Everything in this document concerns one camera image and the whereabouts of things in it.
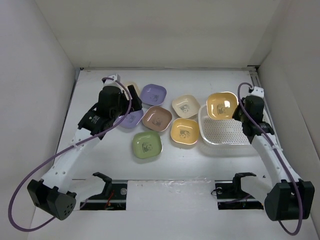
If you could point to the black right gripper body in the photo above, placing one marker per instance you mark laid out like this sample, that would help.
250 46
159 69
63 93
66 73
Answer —
244 119

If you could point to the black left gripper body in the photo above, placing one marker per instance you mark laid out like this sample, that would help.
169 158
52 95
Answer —
121 109

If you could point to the yellow panda plate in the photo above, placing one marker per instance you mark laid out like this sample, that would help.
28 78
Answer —
185 131
221 105

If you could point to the beige panda plate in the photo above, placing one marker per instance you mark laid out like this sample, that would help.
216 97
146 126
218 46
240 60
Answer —
186 106

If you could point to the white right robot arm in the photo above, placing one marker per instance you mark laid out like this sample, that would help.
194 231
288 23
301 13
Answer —
288 197

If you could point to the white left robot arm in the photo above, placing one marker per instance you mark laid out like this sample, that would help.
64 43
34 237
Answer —
55 193

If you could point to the white perforated plastic bin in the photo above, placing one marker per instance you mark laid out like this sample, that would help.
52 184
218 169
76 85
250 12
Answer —
223 138

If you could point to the large purple panda plate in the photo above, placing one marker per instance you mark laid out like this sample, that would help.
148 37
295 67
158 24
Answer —
132 119

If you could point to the small purple panda plate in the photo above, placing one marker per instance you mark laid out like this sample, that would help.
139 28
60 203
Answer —
153 94

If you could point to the brown panda plate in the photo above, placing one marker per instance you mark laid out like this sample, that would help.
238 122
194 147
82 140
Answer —
157 118

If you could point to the green panda plate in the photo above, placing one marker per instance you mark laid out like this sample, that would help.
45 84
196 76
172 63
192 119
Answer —
147 144

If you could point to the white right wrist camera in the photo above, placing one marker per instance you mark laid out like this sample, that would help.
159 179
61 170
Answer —
256 91

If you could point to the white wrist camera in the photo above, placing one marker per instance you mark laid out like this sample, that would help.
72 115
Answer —
256 91
113 79

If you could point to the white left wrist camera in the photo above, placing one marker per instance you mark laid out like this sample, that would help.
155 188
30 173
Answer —
113 79

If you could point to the aluminium rail right side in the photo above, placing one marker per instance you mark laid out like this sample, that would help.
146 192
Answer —
270 120

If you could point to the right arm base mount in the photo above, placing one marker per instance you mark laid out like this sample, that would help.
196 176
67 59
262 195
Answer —
230 195

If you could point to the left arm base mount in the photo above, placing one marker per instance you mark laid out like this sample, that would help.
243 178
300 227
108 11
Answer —
113 196

